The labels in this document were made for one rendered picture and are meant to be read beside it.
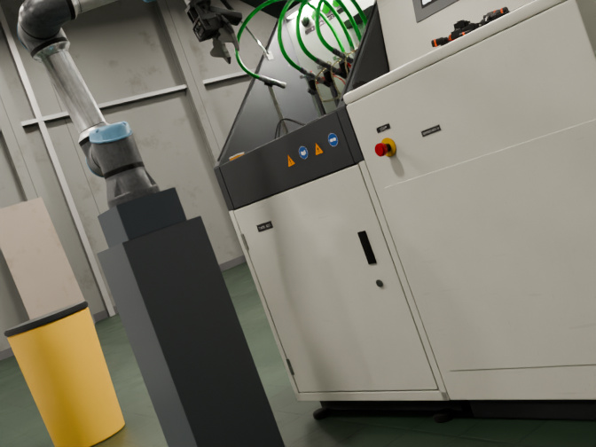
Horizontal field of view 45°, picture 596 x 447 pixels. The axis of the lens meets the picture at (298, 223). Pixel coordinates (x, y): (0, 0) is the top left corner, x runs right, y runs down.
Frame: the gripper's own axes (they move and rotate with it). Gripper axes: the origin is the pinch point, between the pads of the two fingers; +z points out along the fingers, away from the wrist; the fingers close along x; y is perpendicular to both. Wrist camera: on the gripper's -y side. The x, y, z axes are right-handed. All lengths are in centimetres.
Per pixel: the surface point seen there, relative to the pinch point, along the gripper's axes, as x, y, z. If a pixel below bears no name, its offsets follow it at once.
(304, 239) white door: -11, 4, 62
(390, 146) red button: 38, -2, 55
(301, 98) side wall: -36, -43, 9
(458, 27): 65, -16, 40
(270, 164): -8.4, 3.2, 35.9
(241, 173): -23.8, 4.9, 31.1
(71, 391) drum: -162, 56, 61
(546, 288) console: 58, -3, 105
